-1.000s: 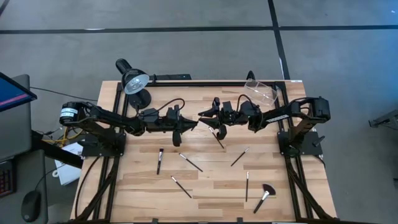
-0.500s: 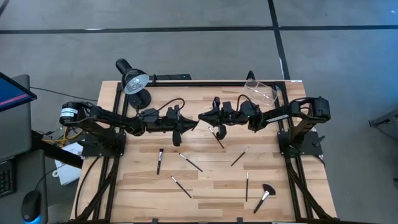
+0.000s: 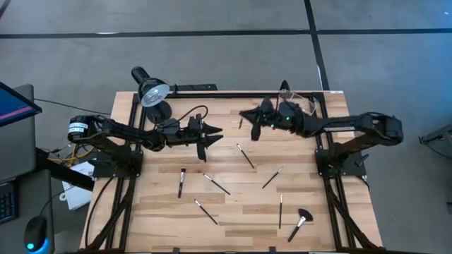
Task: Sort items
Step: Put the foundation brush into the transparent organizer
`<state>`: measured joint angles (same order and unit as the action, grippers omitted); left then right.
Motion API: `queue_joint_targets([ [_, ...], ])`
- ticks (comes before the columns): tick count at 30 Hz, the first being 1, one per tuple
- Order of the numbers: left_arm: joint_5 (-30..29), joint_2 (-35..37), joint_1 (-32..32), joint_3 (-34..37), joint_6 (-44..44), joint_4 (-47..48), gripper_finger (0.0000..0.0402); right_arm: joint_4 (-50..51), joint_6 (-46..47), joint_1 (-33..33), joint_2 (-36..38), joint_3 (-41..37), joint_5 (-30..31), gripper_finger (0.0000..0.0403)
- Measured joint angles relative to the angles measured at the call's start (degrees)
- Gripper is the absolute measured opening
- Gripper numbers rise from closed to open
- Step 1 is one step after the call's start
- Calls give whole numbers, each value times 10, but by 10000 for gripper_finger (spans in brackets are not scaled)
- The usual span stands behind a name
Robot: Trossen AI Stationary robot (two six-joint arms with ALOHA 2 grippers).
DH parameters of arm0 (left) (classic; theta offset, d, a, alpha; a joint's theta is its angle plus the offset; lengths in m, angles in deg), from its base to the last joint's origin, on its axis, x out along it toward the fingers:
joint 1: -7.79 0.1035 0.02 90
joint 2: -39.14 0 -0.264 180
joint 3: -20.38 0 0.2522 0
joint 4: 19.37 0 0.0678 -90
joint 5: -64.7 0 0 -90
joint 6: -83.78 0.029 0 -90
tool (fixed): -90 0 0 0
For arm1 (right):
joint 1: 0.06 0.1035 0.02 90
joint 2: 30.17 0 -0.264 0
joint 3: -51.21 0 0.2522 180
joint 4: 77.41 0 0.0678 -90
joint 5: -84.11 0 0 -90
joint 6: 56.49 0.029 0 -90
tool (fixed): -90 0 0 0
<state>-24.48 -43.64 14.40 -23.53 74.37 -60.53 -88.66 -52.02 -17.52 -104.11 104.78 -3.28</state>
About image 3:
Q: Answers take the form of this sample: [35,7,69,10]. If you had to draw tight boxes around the yellow cables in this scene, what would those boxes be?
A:
[49,143,96,167]

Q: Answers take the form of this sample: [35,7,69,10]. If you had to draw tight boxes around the black aluminium table frame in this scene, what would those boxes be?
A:
[79,90,384,254]

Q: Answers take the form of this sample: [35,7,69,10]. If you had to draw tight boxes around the computer monitor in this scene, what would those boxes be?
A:
[0,80,43,128]

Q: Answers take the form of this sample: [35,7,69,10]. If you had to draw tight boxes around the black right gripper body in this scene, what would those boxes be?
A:
[250,97,305,142]

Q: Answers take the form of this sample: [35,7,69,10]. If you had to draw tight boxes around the black fan makeup brush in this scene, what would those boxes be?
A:
[287,207,314,243]

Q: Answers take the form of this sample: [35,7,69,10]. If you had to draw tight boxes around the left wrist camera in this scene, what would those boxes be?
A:
[188,113,203,131]

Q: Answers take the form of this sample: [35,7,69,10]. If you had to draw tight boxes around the black left wrist camera cable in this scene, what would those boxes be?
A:
[175,104,209,123]

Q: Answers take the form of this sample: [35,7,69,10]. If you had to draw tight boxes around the black desk lamp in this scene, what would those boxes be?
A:
[131,66,173,125]

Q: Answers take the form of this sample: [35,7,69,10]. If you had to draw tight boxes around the white paper sheets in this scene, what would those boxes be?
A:
[60,161,97,212]

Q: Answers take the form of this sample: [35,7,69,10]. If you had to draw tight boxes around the black desk support beam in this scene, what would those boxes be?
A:
[35,147,96,192]

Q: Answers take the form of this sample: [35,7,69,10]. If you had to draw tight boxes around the black floor cable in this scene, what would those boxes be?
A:
[33,97,112,116]

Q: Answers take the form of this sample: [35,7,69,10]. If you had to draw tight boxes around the black computer mouse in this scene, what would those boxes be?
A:
[23,215,49,254]

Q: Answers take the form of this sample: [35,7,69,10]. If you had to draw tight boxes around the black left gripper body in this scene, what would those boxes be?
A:
[165,112,208,164]

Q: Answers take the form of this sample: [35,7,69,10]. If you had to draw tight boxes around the black keyboard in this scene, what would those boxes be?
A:
[0,181,17,225]

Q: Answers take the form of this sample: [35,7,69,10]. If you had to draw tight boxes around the clear acrylic organizer box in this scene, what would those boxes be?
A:
[278,89,316,116]

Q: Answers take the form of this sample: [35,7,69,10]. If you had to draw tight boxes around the black floor stand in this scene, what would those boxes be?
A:
[418,123,452,159]

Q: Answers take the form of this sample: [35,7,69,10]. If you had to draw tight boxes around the black power strip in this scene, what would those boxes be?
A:
[172,83,218,92]

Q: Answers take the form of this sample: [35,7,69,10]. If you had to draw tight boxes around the fluffy-head makeup brush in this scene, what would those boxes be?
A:
[177,167,187,199]

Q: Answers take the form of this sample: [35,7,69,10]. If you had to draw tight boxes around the grey computer desk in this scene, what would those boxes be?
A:
[0,83,56,254]

